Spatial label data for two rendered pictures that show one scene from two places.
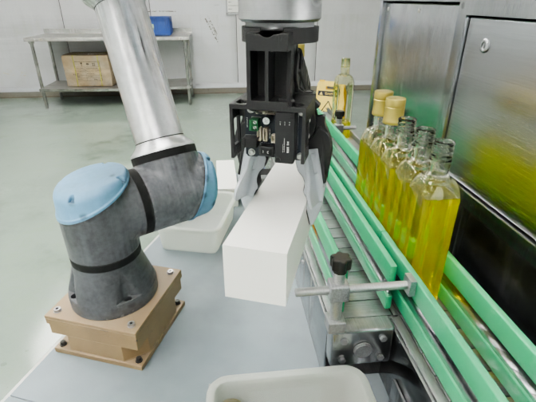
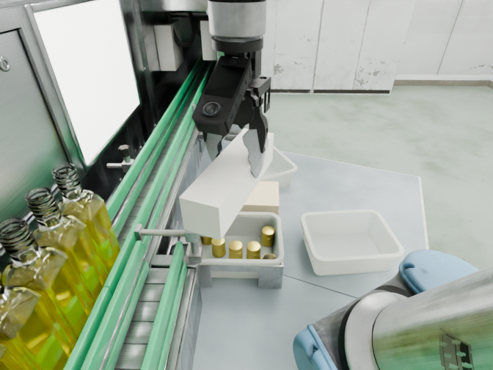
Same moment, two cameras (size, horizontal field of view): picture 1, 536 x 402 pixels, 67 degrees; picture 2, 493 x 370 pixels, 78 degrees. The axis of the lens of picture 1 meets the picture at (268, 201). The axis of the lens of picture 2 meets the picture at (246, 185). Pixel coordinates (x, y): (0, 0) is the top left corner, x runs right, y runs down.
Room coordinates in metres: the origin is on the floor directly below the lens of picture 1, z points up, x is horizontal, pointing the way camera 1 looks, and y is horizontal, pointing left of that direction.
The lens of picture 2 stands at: (0.85, 0.06, 1.37)
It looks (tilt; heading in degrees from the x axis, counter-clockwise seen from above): 35 degrees down; 188
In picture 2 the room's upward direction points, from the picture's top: straight up
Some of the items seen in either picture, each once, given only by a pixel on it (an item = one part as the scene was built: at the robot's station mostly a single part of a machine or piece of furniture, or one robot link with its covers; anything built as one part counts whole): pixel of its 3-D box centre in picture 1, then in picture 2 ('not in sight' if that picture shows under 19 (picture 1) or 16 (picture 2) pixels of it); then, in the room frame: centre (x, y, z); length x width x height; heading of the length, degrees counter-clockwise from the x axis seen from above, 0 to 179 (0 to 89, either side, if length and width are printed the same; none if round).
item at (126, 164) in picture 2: not in sight; (122, 169); (0.23, -0.35, 0.94); 0.07 x 0.04 x 0.13; 96
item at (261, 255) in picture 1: (281, 216); (234, 175); (0.42, -0.02, 1.08); 0.24 x 0.06 x 0.06; 166
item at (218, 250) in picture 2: not in sight; (218, 247); (0.32, -0.08, 0.79); 0.04 x 0.04 x 0.04
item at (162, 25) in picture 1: (148, 25); not in sight; (5.83, 1.58, 0.99); 0.60 x 0.41 x 0.22; 99
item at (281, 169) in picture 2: not in sight; (261, 169); (-0.07, -0.01, 0.78); 0.22 x 0.17 x 0.09; 33
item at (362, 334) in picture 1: (359, 341); (177, 269); (0.45, -0.14, 0.85); 0.09 x 0.04 x 0.07; 96
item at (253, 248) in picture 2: not in sight; (253, 252); (0.33, 0.01, 0.79); 0.04 x 0.04 x 0.04
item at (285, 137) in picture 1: (277, 94); (240, 81); (0.40, -0.01, 1.23); 0.09 x 0.08 x 0.12; 166
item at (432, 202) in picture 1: (424, 238); (95, 246); (0.53, -0.24, 0.99); 0.06 x 0.06 x 0.21; 7
